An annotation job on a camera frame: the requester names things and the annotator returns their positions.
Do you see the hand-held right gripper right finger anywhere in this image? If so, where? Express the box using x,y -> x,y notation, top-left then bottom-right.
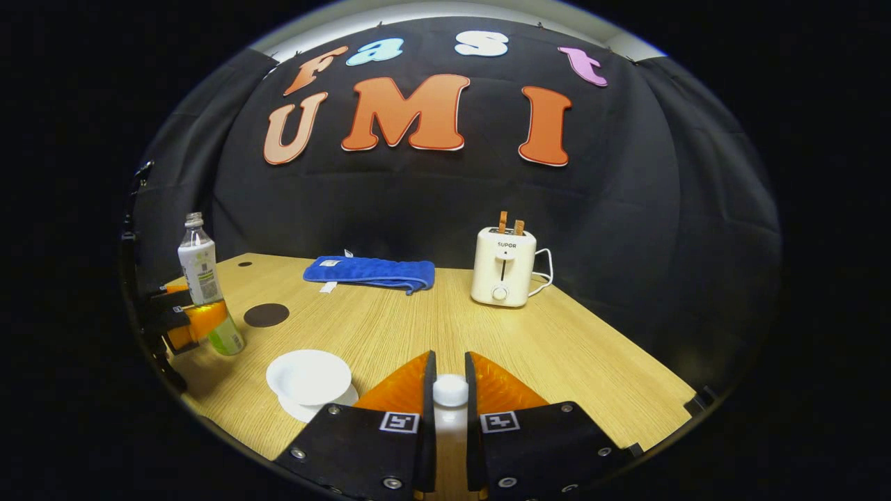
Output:
464,351 -> 645,501

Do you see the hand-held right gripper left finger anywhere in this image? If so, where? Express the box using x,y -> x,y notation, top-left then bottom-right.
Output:
273,350 -> 438,501

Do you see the clear water bottle white label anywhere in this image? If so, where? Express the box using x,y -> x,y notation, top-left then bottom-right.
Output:
178,212 -> 246,357

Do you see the white teacup lid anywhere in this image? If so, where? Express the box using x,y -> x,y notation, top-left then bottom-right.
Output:
432,374 -> 470,453

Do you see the dark round coaster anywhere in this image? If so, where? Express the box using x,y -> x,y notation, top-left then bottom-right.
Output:
244,303 -> 290,328

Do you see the white teacup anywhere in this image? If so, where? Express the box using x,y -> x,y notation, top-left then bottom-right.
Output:
266,349 -> 353,406

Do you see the cream toaster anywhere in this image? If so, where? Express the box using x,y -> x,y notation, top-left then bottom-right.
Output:
471,227 -> 537,308

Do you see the blue towel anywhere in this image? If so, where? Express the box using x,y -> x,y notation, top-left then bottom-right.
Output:
303,255 -> 436,296

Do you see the white toaster cable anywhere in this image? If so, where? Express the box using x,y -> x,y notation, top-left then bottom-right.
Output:
529,248 -> 555,299

